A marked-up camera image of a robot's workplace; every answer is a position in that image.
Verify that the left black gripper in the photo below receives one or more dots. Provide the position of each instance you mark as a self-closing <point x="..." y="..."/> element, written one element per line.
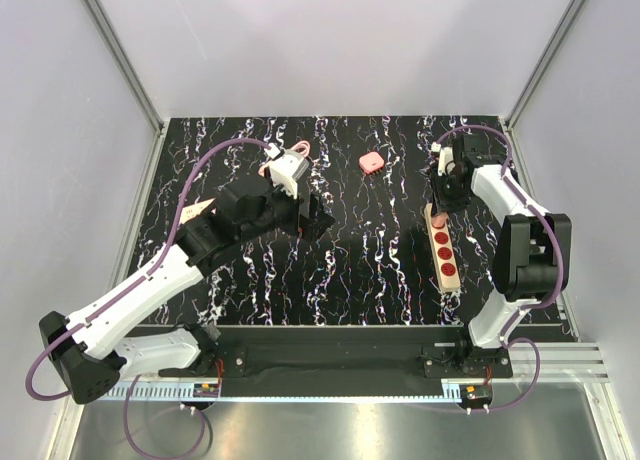
<point x="311" y="227"/>

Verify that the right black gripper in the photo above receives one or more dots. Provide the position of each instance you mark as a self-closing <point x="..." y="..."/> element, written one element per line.
<point x="441" y="205"/>

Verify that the pink plug adapter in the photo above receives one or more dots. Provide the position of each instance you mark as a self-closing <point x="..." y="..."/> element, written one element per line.
<point x="439" y="221"/>

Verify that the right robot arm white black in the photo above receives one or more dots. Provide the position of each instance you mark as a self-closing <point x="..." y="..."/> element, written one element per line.
<point x="530" y="267"/>

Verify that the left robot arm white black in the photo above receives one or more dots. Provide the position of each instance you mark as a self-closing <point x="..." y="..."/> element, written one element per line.
<point x="91" y="349"/>

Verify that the wooden red socket power strip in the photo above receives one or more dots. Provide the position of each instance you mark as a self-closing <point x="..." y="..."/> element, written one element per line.
<point x="445" y="266"/>

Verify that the pink square charger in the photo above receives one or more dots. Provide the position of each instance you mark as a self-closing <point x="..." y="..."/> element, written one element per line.
<point x="371" y="162"/>

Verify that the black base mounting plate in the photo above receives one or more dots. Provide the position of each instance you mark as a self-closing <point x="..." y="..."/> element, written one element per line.
<point x="250" y="352"/>

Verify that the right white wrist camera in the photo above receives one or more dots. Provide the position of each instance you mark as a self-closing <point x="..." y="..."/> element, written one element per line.
<point x="445" y="158"/>

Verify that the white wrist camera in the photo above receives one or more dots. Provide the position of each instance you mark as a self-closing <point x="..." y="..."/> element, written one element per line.
<point x="285" y="167"/>
<point x="445" y="158"/>

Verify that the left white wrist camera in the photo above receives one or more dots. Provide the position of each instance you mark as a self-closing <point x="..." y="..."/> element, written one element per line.
<point x="285" y="167"/>

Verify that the grey slotted cable duct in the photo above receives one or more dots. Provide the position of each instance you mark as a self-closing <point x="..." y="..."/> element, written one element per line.
<point x="164" y="391"/>

